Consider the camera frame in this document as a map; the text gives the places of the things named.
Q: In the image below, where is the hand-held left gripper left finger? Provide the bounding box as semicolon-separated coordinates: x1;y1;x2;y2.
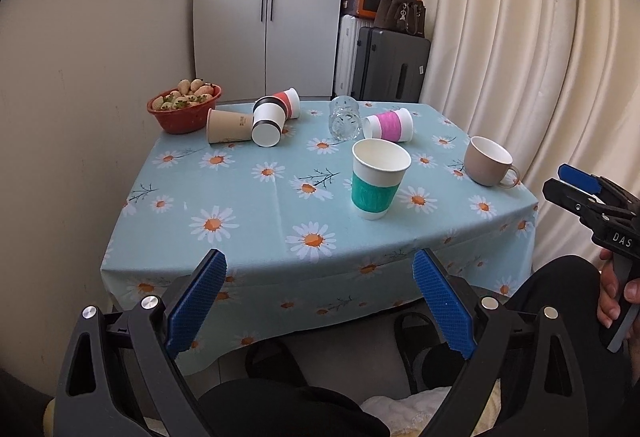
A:
52;248;228;437

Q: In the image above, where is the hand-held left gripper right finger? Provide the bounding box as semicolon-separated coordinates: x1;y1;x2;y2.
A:
412;248;592;437

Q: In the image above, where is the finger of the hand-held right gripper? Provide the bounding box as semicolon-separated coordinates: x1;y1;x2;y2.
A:
542;178;602;231
557;163;604;196

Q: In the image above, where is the green sleeve paper cup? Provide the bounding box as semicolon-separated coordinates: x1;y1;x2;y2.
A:
350;138;412;222

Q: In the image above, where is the brown paper cup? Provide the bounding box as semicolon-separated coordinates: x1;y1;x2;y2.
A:
206;108;256;145

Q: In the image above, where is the pink sleeve paper cup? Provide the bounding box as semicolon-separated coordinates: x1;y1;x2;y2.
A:
362;108;415;144

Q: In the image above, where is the black sleeve paper cup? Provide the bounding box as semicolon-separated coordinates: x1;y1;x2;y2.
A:
251;97;292;148

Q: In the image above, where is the red sleeve paper cup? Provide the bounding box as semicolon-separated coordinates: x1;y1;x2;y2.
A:
260;87;301;120

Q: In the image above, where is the person's right hand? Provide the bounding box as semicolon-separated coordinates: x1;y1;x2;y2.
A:
597;249;640;331

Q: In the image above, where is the beige ceramic mug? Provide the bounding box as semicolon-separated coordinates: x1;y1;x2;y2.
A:
463;136;521;189

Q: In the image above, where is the blue daisy tablecloth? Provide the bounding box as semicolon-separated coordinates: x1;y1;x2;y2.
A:
100;101;540;375

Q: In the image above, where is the cream fuzzy cloth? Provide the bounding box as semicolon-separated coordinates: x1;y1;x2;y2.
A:
359;382;502;437

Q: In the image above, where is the person's left leg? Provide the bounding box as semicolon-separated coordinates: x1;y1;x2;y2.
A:
197;378;392;437

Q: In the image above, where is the person's leg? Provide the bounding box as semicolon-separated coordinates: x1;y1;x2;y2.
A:
495;254;640;437
197;378;392;437

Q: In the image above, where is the person's right leg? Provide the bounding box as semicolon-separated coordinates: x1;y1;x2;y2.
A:
495;254;640;437

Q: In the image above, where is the cream curtain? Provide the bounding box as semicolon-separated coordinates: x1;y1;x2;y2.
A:
402;0;640;278

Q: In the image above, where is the red plastic bowl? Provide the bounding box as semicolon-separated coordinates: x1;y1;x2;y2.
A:
146;84;223;135

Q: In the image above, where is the pile of pale fruits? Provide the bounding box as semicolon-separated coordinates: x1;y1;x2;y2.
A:
152;78;217;112

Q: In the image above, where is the clear glass tumbler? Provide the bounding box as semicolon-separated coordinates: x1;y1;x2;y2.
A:
328;95;362;141

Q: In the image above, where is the grey suitcase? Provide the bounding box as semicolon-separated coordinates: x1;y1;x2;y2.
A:
350;26;432;104

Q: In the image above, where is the brown handbag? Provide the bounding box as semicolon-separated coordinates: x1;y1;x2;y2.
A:
374;0;427;38

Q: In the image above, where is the white suitcase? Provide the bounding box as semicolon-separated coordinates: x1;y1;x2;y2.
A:
334;14;361;100

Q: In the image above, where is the white two-door cabinet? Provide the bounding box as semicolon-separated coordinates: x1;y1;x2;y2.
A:
192;0;348;102

